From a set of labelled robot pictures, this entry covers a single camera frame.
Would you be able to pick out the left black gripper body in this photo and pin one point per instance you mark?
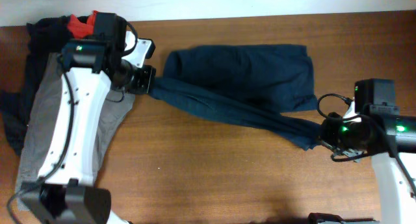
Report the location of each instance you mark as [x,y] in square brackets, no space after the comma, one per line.
[140,80]

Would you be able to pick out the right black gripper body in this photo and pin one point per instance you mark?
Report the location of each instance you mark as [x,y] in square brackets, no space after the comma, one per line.
[342,137]

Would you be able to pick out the navy blue shorts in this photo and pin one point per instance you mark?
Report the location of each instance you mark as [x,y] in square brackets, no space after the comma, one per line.
[247,85]

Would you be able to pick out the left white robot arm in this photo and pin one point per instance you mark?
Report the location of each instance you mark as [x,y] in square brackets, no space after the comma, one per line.
[111,58]

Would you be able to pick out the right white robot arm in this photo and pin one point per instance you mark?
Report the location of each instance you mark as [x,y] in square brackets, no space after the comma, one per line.
[394,161]

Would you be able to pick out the grey folded shorts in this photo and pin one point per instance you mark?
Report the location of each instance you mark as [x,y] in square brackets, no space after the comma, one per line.
[43,118]

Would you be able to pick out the red garment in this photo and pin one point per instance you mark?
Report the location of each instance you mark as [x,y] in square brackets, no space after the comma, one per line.
[83,26]

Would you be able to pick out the black garment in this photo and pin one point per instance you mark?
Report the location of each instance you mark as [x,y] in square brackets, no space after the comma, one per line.
[47,36]

